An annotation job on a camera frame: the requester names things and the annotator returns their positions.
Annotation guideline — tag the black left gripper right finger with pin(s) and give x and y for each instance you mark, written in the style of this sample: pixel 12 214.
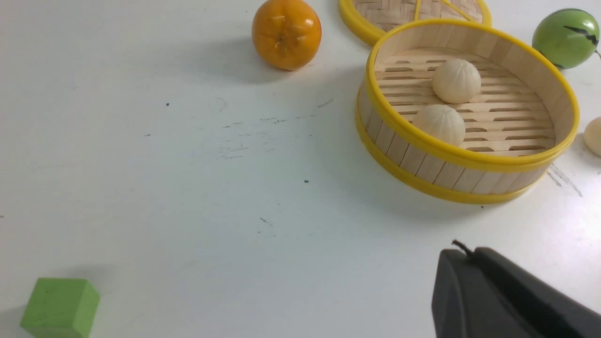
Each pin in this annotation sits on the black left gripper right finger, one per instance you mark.
pixel 547 310

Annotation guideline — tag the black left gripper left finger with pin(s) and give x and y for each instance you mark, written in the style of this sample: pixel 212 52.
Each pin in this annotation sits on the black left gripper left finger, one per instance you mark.
pixel 468 304

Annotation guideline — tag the white bun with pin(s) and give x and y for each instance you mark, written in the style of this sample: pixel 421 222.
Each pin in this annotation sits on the white bun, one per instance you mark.
pixel 441 122
pixel 592 136
pixel 456 81

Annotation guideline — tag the yellow-rimmed bamboo steamer tray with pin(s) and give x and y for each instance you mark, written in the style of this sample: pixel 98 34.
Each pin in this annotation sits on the yellow-rimmed bamboo steamer tray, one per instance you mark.
pixel 524 117

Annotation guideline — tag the yellow-rimmed woven steamer lid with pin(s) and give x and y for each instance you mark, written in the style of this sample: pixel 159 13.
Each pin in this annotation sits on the yellow-rimmed woven steamer lid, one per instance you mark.
pixel 369 20

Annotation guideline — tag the green toy watermelon ball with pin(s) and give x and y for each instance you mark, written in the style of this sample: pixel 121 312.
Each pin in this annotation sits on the green toy watermelon ball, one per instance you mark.
pixel 567 37

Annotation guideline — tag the orange toy fruit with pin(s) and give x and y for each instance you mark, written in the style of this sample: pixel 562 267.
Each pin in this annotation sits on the orange toy fruit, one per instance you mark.
pixel 286 33

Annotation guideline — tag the green cube block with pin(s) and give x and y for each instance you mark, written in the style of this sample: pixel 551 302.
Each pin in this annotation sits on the green cube block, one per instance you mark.
pixel 61 308

